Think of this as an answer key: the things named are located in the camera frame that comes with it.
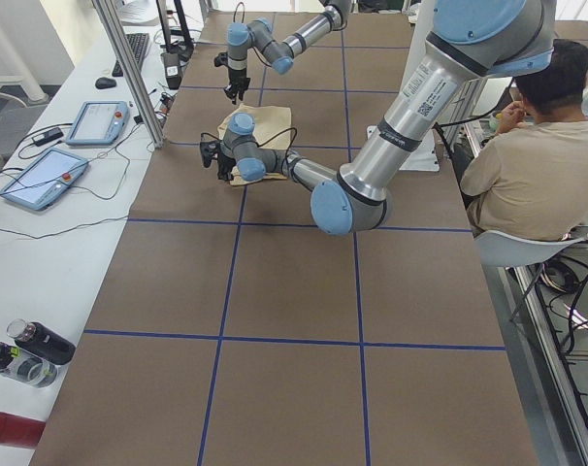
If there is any aluminium frame post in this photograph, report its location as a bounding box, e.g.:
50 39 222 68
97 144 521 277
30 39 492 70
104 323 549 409
92 0 164 149

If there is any red bottle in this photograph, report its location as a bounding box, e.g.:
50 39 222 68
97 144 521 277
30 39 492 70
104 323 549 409
0 412 46 449

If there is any clear bottle black lid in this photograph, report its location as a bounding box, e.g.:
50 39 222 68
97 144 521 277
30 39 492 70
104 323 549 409
0 342 57 388

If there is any black keyboard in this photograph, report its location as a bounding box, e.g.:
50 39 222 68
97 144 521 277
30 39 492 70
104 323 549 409
125 32 150 71

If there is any upper blue teach pendant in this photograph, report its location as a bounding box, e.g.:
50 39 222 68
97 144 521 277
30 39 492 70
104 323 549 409
65 101 129 146

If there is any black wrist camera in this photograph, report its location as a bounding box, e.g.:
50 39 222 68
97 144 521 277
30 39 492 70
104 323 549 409
199 140 220 168
213 52 229 68

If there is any blue teach pendant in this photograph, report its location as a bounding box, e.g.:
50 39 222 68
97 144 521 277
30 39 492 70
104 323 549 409
0 148 89 212
65 101 129 146

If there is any cream long-sleeve printed shirt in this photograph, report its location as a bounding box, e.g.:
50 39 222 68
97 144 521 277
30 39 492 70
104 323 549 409
217 104 293 186

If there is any seated person in beige shirt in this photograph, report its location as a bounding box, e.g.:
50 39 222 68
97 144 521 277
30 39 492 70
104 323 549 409
460 39 588 241

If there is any lower blue teach pendant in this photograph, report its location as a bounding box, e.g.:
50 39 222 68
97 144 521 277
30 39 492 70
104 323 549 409
0 148 89 212

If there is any black computer mouse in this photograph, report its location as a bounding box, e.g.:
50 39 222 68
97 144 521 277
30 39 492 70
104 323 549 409
94 77 116 90

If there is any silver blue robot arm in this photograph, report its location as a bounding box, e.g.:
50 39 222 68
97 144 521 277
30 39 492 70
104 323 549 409
200 1 556 235
214 0 352 104

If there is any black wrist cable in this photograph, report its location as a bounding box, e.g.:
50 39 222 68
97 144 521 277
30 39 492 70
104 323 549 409
200 126 299 156

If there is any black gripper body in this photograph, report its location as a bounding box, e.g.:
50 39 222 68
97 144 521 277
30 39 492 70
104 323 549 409
224 68 250 100
217 154 236 182

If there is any white plastic chair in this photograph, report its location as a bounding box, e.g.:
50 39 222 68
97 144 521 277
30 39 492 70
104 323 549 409
473 227 588 324

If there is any black water bottle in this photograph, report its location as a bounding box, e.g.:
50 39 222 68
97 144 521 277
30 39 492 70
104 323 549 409
6 318 76 365

